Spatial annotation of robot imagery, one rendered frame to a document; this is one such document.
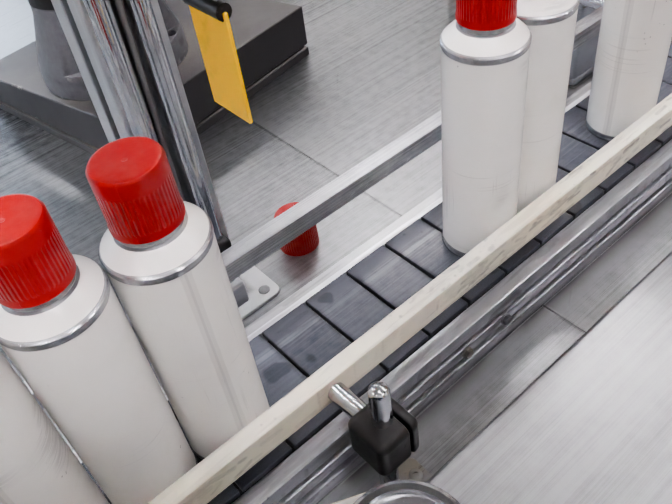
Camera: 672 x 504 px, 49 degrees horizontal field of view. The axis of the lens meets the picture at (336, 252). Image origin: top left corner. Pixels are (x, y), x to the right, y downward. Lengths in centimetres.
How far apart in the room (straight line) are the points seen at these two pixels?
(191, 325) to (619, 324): 28
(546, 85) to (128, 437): 32
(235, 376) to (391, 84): 48
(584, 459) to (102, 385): 26
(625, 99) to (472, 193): 18
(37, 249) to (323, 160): 44
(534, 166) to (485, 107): 10
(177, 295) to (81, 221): 39
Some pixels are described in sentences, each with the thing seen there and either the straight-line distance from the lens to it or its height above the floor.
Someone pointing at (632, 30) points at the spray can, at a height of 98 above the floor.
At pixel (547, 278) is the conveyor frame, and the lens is 55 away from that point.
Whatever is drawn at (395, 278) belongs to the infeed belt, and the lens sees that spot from 51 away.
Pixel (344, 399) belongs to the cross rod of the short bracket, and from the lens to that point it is 42.
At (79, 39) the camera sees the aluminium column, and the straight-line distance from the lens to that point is 46.
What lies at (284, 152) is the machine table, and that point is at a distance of 72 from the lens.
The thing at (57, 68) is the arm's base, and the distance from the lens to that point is 77.
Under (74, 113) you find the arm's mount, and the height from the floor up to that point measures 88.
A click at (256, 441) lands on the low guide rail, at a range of 41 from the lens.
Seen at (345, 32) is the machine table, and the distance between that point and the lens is 91.
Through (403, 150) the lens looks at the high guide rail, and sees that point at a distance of 49.
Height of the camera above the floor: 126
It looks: 45 degrees down
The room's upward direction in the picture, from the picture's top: 9 degrees counter-clockwise
